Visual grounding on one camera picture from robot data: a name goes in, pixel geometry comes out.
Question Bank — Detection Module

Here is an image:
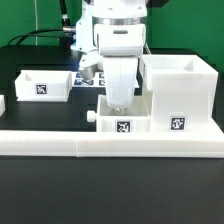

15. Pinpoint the white front drawer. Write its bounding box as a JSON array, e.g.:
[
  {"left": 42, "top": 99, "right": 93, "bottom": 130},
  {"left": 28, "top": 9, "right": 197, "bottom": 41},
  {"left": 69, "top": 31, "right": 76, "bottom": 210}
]
[{"left": 87, "top": 95, "right": 151, "bottom": 133}]

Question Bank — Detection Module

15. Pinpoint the white drawer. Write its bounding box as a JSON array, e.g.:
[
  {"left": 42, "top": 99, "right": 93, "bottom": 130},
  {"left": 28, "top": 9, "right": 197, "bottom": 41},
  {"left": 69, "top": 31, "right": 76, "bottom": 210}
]
[
  {"left": 15, "top": 70, "right": 72, "bottom": 102},
  {"left": 87, "top": 95, "right": 151, "bottom": 133}
]

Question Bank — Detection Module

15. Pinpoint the white marker tag plate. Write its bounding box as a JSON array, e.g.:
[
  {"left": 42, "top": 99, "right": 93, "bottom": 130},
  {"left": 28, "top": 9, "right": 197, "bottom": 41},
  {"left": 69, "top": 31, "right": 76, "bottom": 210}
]
[{"left": 72, "top": 72, "right": 105, "bottom": 88}]

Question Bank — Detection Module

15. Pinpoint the white L-shaped fence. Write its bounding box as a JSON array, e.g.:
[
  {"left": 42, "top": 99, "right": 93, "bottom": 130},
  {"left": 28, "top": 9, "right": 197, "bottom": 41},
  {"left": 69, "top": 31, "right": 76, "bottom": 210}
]
[{"left": 0, "top": 94, "right": 224, "bottom": 158}]

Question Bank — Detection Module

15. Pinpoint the thin white cable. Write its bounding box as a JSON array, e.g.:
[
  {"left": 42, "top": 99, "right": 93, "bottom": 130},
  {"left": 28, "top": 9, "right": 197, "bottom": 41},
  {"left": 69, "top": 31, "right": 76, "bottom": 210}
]
[{"left": 34, "top": 0, "right": 39, "bottom": 46}]

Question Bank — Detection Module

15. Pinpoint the white drawer cabinet box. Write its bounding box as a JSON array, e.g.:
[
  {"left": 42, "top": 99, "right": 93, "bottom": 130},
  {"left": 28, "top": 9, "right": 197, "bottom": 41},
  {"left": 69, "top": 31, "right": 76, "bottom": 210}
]
[{"left": 139, "top": 54, "right": 222, "bottom": 135}]

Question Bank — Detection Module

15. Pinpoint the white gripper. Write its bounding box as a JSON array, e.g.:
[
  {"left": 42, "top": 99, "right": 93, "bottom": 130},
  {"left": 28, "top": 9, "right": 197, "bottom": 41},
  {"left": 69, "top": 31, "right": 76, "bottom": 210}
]
[{"left": 94, "top": 24, "right": 146, "bottom": 114}]

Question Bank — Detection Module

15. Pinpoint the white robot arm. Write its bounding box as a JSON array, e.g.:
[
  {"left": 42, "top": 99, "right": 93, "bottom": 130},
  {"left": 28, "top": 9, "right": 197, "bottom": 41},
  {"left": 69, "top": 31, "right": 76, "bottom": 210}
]
[{"left": 71, "top": 0, "right": 168, "bottom": 115}]

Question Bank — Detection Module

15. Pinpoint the black thick cable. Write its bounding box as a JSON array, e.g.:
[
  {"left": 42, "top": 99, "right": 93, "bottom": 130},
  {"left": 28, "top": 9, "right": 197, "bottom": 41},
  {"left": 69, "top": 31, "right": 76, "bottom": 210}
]
[{"left": 7, "top": 0, "right": 77, "bottom": 47}]

